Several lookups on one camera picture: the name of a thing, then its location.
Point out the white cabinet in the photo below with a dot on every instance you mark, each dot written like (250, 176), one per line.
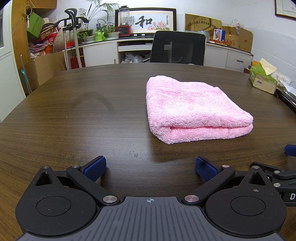
(99, 53)

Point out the black mesh office chair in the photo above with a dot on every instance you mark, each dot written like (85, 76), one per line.
(159, 46)

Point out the brown cardboard box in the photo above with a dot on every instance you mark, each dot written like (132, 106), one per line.
(245, 39)

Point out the small potted plant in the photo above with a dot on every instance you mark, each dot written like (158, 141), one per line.
(113, 34)

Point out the red blender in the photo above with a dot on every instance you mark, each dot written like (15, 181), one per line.
(123, 30)

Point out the colourful printed box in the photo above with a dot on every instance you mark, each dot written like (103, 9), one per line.
(218, 34)

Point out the pile of assorted boxes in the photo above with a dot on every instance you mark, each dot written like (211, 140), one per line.
(46, 37)

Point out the clear plastic bag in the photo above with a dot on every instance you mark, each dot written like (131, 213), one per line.
(131, 58)

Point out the framed calligraphy picture with flowers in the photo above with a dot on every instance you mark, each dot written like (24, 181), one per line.
(143, 22)

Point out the green tissue pack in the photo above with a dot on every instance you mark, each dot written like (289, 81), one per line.
(261, 81)

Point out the large cardboard box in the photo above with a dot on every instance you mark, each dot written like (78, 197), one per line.
(48, 67)

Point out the wooden cupboard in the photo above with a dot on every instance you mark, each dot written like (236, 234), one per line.
(18, 27)

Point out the pink towel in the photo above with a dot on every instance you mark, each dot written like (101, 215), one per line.
(185, 104)

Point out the mop with blue clip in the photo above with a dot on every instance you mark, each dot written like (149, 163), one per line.
(25, 77)

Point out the white door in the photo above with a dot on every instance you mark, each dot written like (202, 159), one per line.
(9, 76)

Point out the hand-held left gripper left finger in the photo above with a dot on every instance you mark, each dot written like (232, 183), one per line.
(96, 168)

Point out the light green bag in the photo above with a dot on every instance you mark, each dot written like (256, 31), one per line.
(100, 36)

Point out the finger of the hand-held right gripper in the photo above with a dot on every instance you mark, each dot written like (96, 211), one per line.
(291, 150)
(277, 176)

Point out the black hanger stand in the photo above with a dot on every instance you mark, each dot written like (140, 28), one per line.
(70, 14)

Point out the red paper bag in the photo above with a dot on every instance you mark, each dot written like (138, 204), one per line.
(74, 63)

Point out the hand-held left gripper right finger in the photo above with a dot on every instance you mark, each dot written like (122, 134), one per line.
(205, 169)

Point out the potted palm plant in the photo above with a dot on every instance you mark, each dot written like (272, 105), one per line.
(89, 38)

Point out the bag of white pieces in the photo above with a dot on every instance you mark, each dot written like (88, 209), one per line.
(281, 77)

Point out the black laptop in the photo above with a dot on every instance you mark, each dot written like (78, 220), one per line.
(286, 97)

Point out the gold plaque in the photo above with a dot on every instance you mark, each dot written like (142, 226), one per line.
(198, 22)

